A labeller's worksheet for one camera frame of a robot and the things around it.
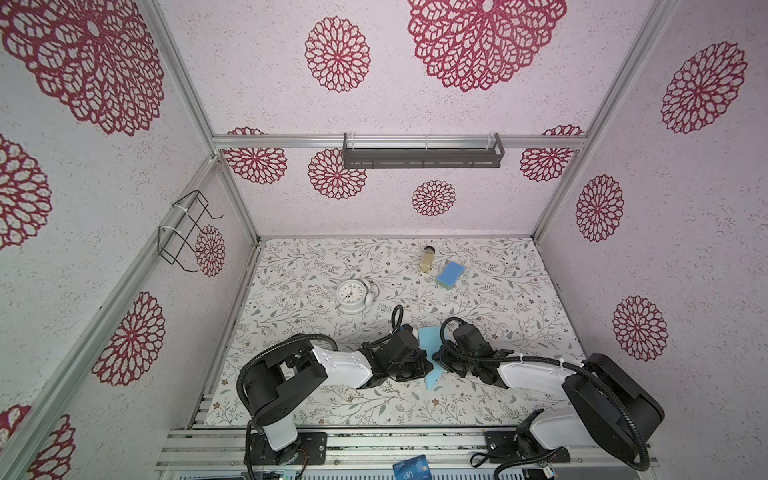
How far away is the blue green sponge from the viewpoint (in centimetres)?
108

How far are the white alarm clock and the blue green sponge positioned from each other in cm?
27

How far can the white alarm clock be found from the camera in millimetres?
992

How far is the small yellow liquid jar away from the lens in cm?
111

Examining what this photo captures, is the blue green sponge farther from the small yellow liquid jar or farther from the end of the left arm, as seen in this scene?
the end of the left arm

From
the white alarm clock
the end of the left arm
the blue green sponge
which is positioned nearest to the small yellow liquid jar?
the blue green sponge

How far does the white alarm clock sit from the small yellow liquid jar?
224mm

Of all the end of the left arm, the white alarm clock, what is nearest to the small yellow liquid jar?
the white alarm clock
